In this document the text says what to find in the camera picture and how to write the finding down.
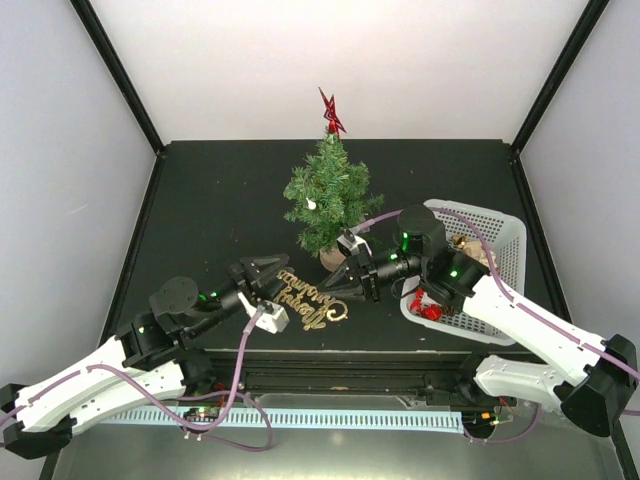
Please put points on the right black frame post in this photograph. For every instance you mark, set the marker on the right black frame post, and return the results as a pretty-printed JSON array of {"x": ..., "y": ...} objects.
[{"x": 573, "y": 46}]

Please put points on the controller circuit board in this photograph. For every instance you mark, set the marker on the controller circuit board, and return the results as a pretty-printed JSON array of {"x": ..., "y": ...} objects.
[
  {"x": 203, "y": 414},
  {"x": 487, "y": 418}
]

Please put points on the wooden ornament pieces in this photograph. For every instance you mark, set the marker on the wooden ornament pieces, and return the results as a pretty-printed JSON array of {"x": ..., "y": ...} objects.
[{"x": 475, "y": 250}]

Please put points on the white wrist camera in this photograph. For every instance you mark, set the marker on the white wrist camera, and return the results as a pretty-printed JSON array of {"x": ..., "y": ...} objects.
[
  {"x": 350, "y": 244},
  {"x": 265, "y": 315}
]

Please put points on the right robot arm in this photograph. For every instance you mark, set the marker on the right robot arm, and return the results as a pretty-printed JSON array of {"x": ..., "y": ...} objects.
[{"x": 588, "y": 378}]

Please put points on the black frame post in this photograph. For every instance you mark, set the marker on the black frame post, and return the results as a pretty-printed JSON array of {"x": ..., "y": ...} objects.
[
  {"x": 104, "y": 46},
  {"x": 573, "y": 46}
]

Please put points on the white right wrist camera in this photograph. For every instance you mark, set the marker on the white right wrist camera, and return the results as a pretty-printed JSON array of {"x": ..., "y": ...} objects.
[{"x": 350, "y": 244}]

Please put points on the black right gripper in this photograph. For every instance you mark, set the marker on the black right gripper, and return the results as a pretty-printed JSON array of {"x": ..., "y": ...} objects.
[{"x": 352, "y": 270}]

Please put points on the red star ornament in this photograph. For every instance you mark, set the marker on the red star ornament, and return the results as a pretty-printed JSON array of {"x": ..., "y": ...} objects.
[{"x": 335, "y": 126}]

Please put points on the gold merry christmas sign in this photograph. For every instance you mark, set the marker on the gold merry christmas sign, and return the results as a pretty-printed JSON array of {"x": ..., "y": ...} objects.
[{"x": 316, "y": 310}]

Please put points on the left black frame post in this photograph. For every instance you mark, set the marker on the left black frame post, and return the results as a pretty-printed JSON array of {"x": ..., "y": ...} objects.
[{"x": 104, "y": 46}]

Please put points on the red gift ornament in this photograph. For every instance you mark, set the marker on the red gift ornament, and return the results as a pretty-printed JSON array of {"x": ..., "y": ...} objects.
[{"x": 422, "y": 306}]

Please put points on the white perforated plastic basket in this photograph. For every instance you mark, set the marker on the white perforated plastic basket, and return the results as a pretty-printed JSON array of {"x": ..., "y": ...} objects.
[{"x": 506, "y": 236}]

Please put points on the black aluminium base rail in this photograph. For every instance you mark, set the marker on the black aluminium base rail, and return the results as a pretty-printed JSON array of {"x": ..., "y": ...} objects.
[{"x": 435, "y": 379}]

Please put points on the white slotted cable duct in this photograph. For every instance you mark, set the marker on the white slotted cable duct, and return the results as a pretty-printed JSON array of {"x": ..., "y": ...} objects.
[{"x": 340, "y": 419}]

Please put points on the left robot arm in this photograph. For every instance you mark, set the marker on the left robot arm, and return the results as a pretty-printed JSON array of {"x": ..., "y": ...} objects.
[{"x": 149, "y": 359}]

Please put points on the left controller circuit board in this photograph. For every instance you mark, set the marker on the left controller circuit board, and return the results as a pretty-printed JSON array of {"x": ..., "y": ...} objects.
[{"x": 203, "y": 414}]

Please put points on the right controller circuit board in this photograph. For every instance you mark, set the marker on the right controller circuit board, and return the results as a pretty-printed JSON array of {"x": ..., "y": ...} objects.
[{"x": 487, "y": 418}]

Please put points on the gold bell ornament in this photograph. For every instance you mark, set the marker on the gold bell ornament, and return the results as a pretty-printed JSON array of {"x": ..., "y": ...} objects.
[{"x": 459, "y": 241}]

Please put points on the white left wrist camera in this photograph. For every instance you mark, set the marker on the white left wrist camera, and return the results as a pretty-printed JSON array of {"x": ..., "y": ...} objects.
[{"x": 265, "y": 315}]

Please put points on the round wooden tree base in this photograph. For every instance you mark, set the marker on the round wooden tree base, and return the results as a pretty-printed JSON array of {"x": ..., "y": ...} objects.
[{"x": 332, "y": 258}]

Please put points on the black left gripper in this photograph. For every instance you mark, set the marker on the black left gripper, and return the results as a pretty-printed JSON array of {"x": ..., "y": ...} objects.
[{"x": 249, "y": 276}]

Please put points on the small green christmas tree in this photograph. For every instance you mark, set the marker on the small green christmas tree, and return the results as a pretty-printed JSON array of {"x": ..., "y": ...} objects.
[{"x": 329, "y": 193}]

